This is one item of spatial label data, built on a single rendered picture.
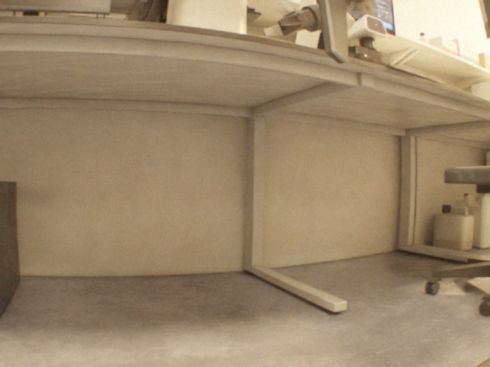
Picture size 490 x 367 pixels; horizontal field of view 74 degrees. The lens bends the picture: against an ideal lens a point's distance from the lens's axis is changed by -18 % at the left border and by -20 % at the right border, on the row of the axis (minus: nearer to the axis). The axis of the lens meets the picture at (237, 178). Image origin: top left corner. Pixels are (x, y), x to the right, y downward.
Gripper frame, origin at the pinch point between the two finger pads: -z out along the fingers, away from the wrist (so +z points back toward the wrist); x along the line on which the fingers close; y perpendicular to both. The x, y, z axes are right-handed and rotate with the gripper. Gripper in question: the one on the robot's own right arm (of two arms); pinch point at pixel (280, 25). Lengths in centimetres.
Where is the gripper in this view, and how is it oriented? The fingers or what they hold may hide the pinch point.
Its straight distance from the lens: 115.3
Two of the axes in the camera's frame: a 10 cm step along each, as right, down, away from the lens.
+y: 3.6, 9.1, 1.9
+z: 8.5, -4.1, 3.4
